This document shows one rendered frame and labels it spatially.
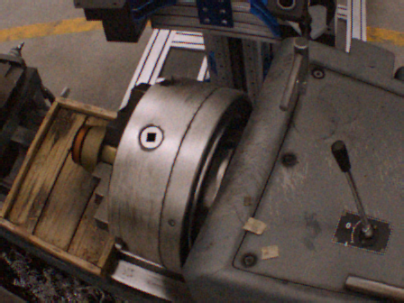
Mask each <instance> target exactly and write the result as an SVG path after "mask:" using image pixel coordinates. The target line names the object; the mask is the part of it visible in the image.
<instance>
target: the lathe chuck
mask: <svg viewBox="0 0 404 303"><path fill-rule="evenodd" d="M165 79H168V80H173V79H174V80H177V81H179V82H178V83H176V84H175V85H174V86H168V87H165V86H163V87H161V84H160V83H157V82H156V83H154V84H153V85H152V86H151V87H150V88H149V90H148V91H147V92H145V93H144V95H143V96H142V99H141V101H140V102H139V104H138V106H137V107H135V109H134V110H133V113H132V115H131V117H130V119H129V121H128V123H127V125H126V126H125V128H124V133H123V136H122V138H121V141H120V143H119V144H118V147H117V150H116V153H115V160H114V163H113V167H112V170H111V177H110V181H109V185H108V195H107V219H108V229H109V233H110V235H111V236H113V237H114V238H116V237H119V238H121V239H123V241H124V242H126V243H127V245H128V248H129V250H128V249H126V248H124V247H123V246H122V245H120V244H118V243H116V244H115V247H116V248H117V249H118V250H119V251H120V252H122V253H125V254H128V255H130V256H133V257H135V258H136V259H139V260H142V261H145V262H148V263H151V264H155V265H158V266H160V267H162V268H164V269H167V268H166V267H165V266H164V264H163V262H162V259H161V249H160V244H159V239H160V229H161V212H162V208H163V204H164V200H165V197H164V196H165V192H166V189H167V186H168V183H169V179H170V174H171V172H172V169H173V166H174V164H175V161H176V159H177V156H178V153H179V149H180V147H181V143H182V140H183V138H184V136H185V134H186V131H187V130H188V128H189V126H190V124H191V122H192V120H193V118H194V117H195V115H196V113H197V111H198V109H199V108H200V107H201V106H202V105H203V104H204V102H205V101H206V100H207V98H208V97H209V96H210V95H211V94H212V93H213V92H214V91H216V90H217V89H219V88H220V87H223V86H219V85H216V84H213V83H210V82H206V81H203V80H195V79H193V78H187V77H183V76H180V75H168V76H166V77H165ZM149 127H157V128H158V129H160V130H161V132H162V140H161V142H160V144H159V145H157V146H156V147H155V148H152V149H148V148H145V147H143V146H142V142H141V136H142V132H143V131H144V130H145V129H146V128H149Z"/></svg>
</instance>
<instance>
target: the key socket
mask: <svg viewBox="0 0 404 303"><path fill-rule="evenodd" d="M161 140H162V132H161V130H160V129H158V128H157V127H149V128H146V129H145V130H144V131H143V132H142V136H141V142H142V146H143V147H145V148H148V149H152V148H155V147H156V146H157V145H159V144H160V142H161Z"/></svg>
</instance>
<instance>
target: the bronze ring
mask: <svg viewBox="0 0 404 303"><path fill-rule="evenodd" d="M105 135H106V127H105V126H102V125H100V124H97V125H90V124H82V125H81V126H80V127H79V128H78V130H77V131H76V133H75V135H74V139H73V142H72V145H71V150H70V154H71V158H72V160H73V163H75V164H77V165H80V166H82V167H84V170H87V171H89V172H92V173H93V172H94V170H95V168H96V166H97V164H98V163H99V162H100V161H101V162H104V163H105V164H109V165H112V166H113V163H114V160H115V153H116V150H117V147H118V145H117V144H112V143H110V142H106V141H105Z"/></svg>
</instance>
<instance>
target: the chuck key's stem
mask: <svg viewBox="0 0 404 303"><path fill-rule="evenodd" d="M308 51H309V47H308V40H307V39H305V38H304V37H296V38H294V40H293V56H294V57H295V55H296V54H301V55H303V56H304V59H303V62H302V64H301V65H302V67H301V68H300V72H299V74H298V80H297V82H296V84H297V93H298V94H300V95H302V96H305V95H306V93H307V91H308V90H307V87H308V79H307V76H306V75H307V74H308V71H309V64H308V62H309V56H308Z"/></svg>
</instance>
